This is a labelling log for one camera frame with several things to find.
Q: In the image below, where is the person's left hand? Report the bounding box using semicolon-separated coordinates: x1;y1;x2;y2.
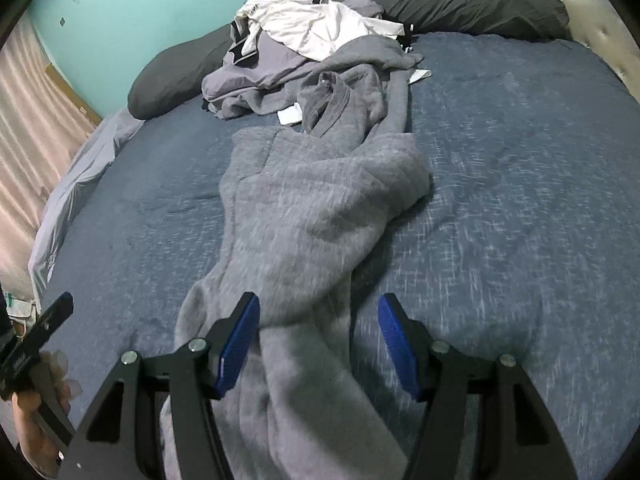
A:
12;352;83;476

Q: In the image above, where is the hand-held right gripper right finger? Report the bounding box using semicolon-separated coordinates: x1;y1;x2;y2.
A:
377;292;576;480

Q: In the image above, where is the lilac grey garment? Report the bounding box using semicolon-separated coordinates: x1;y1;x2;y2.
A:
200;0;386;116

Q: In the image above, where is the wooden window trim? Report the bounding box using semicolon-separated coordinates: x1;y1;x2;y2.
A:
44;62;103;123

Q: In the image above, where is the light grey bed sheet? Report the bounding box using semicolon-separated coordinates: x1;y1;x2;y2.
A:
27;110;146;306

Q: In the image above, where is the black striped garment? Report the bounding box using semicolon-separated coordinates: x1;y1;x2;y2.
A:
397;20;418;56

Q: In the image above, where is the grey knit sweater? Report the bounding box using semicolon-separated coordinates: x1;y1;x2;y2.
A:
160;35;433;480

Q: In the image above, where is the blue patterned bedspread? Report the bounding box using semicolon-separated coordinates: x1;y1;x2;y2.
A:
35;32;640;480

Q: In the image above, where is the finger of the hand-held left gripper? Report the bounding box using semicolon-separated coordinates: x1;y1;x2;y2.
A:
27;292;75;356

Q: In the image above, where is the cream tufted headboard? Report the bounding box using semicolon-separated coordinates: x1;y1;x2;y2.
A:
530;0;640;91

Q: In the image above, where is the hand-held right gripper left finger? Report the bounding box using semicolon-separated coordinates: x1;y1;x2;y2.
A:
57;292;261;480

